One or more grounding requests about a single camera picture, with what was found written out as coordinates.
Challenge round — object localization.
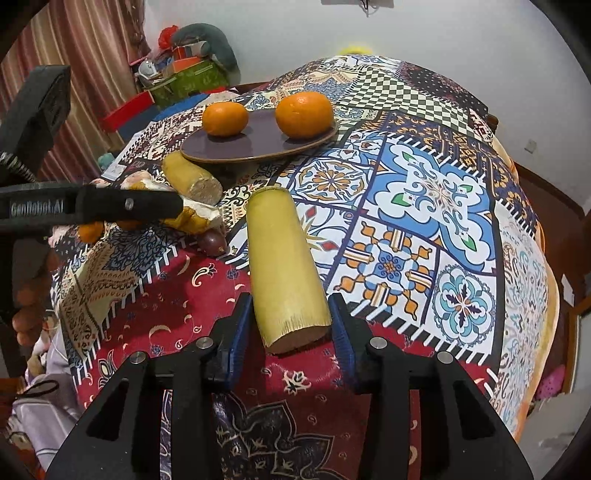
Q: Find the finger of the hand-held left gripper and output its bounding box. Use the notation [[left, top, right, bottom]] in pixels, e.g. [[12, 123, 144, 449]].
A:
[[76, 185, 184, 227]]

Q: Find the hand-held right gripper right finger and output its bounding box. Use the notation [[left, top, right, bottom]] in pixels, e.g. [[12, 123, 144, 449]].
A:
[[327, 292, 536, 480]]

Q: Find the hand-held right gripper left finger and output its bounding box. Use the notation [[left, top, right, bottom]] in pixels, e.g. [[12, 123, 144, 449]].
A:
[[46, 292, 254, 480]]

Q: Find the small orange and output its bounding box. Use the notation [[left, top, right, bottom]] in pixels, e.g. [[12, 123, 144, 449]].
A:
[[11, 308, 44, 346], [78, 222, 106, 244]]

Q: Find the long yellow-green sugarcane piece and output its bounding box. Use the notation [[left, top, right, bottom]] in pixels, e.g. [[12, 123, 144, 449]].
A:
[[246, 185, 333, 355]]

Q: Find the dark purple plate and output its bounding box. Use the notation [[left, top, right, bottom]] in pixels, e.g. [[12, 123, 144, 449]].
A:
[[180, 110, 338, 163]]

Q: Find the short yellow sugarcane piece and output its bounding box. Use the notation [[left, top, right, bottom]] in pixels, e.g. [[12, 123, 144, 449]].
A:
[[161, 151, 223, 206]]

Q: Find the striped brown curtain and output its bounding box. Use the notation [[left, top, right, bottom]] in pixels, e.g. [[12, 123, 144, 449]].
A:
[[0, 0, 151, 185]]

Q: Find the dark purple passion fruit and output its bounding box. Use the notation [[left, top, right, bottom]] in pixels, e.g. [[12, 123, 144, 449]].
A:
[[198, 229, 228, 257]]

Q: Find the red box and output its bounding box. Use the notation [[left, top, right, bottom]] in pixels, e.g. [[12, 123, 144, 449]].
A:
[[102, 91, 158, 134]]

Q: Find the large orange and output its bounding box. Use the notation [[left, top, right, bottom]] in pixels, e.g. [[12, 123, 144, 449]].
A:
[[276, 91, 334, 138], [202, 102, 250, 137]]

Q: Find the patterned patchwork tablecloth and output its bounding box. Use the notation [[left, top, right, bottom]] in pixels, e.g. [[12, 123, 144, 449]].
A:
[[51, 54, 561, 480]]

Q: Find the grey neck pillow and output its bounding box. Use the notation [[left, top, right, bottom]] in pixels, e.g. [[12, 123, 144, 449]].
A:
[[173, 23, 241, 75]]

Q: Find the white cloth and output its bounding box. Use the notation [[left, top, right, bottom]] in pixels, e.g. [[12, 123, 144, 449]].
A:
[[11, 332, 90, 469]]

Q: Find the pink slipper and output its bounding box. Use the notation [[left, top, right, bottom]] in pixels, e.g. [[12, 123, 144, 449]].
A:
[[536, 364, 566, 400]]

